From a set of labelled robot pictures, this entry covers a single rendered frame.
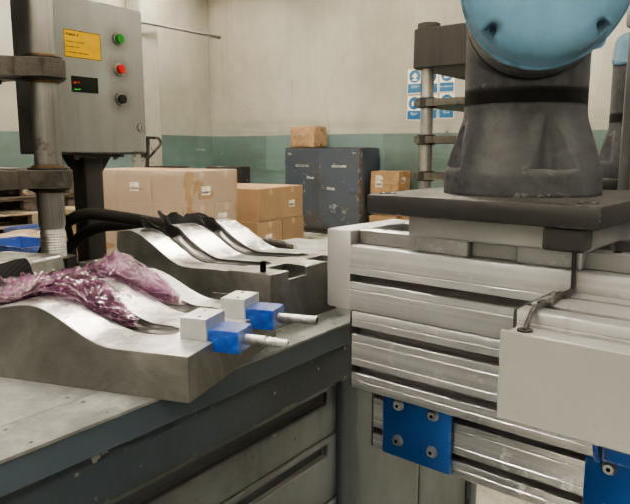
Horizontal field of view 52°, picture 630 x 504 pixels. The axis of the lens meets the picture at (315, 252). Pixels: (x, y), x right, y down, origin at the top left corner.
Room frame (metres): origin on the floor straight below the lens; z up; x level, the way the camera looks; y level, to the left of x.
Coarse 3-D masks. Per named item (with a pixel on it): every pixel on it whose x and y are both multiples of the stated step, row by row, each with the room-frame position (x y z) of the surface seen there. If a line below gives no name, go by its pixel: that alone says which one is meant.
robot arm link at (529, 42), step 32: (480, 0) 0.46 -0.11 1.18; (512, 0) 0.46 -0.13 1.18; (544, 0) 0.45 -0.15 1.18; (576, 0) 0.45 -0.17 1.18; (608, 0) 0.44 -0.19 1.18; (480, 32) 0.48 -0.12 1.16; (512, 32) 0.46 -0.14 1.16; (544, 32) 0.45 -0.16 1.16; (576, 32) 0.45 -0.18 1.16; (608, 32) 0.48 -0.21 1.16; (512, 64) 0.50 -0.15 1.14; (544, 64) 0.49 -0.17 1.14
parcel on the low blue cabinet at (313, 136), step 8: (296, 128) 8.60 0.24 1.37; (304, 128) 8.52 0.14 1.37; (312, 128) 8.45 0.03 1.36; (320, 128) 8.54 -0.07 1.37; (296, 136) 8.58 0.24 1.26; (304, 136) 8.50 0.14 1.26; (312, 136) 8.45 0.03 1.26; (320, 136) 8.53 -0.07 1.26; (296, 144) 8.60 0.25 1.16; (304, 144) 8.51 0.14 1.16; (312, 144) 8.44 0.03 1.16; (320, 144) 8.54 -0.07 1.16
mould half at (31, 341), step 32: (0, 256) 1.03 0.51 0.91; (32, 256) 1.03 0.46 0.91; (128, 288) 0.88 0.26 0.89; (0, 320) 0.76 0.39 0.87; (32, 320) 0.75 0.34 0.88; (64, 320) 0.74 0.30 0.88; (96, 320) 0.77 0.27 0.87; (160, 320) 0.83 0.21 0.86; (0, 352) 0.76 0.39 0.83; (32, 352) 0.75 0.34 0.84; (64, 352) 0.73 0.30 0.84; (96, 352) 0.72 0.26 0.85; (128, 352) 0.70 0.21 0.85; (160, 352) 0.70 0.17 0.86; (192, 352) 0.70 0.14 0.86; (256, 352) 0.86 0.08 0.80; (64, 384) 0.73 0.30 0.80; (96, 384) 0.72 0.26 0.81; (128, 384) 0.71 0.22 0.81; (160, 384) 0.69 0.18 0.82; (192, 384) 0.69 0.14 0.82
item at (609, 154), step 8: (616, 120) 1.01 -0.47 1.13; (608, 128) 1.04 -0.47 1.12; (616, 128) 1.01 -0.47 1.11; (608, 136) 1.03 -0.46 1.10; (616, 136) 1.01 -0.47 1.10; (608, 144) 1.03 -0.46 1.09; (616, 144) 1.00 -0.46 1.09; (600, 152) 1.04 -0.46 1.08; (608, 152) 1.02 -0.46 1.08; (616, 152) 0.99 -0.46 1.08; (600, 160) 1.03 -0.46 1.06; (608, 160) 1.02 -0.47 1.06; (616, 160) 0.99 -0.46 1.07; (608, 168) 1.00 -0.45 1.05; (616, 168) 0.99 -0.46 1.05; (608, 176) 1.00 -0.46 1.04; (616, 176) 0.98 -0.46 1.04
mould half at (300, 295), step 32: (192, 224) 1.28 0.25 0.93; (224, 224) 1.32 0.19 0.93; (160, 256) 1.12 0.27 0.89; (224, 256) 1.18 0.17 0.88; (256, 256) 1.18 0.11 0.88; (192, 288) 1.07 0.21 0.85; (224, 288) 1.03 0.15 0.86; (256, 288) 0.99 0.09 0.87; (288, 288) 1.01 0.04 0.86; (320, 288) 1.08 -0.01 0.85
